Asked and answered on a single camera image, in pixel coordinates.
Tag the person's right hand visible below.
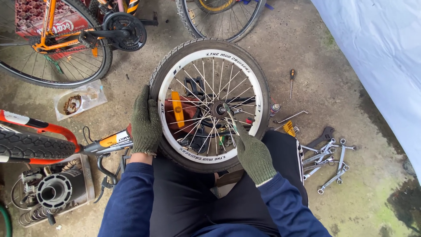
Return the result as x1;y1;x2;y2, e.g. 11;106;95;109
230;122;278;187

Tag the person's left hand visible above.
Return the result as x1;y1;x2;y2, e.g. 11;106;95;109
130;84;163;156

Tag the metal wrench with green handle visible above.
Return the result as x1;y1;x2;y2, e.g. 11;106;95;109
223;103;239;135

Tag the small white-rimmed bicycle wheel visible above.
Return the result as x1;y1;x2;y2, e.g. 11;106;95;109
149;38;272;174

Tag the piece of brown cardboard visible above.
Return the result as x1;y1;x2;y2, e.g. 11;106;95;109
210;169;244;199

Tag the yellow hex key set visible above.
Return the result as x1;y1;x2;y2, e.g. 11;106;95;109
283;120;300;137

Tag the red cloth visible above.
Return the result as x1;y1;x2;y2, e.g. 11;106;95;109
164;95;212;131

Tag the long metal hex key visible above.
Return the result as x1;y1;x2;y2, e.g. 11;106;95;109
273;111;309;125

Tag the black bicycle pedal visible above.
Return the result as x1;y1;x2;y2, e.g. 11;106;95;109
184;77;205;97

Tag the black adjustable wrench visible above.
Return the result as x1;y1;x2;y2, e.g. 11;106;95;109
305;126;335;151

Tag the pile of silver spanners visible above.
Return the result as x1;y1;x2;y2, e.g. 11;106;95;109
301;138;358;195

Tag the large thin-tyred bicycle wheel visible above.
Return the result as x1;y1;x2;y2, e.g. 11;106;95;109
176;0;266;43

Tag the black brake lever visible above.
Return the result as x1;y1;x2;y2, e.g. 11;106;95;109
93;153;132;203

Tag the white tarpaulin sheet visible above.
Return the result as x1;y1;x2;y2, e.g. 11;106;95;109
310;0;421;185

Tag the clear plastic tray with bowl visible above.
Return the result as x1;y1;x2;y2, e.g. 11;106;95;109
53;79;108;122

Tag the tray of bicycle parts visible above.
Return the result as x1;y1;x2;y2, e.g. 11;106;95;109
9;154;96;228

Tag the red plastic bottle crate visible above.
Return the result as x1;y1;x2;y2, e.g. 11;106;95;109
15;0;99;61

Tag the red and orange bicycle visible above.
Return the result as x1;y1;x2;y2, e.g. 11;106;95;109
0;109;134;165

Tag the green hose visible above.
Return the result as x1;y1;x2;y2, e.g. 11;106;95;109
0;201;13;237

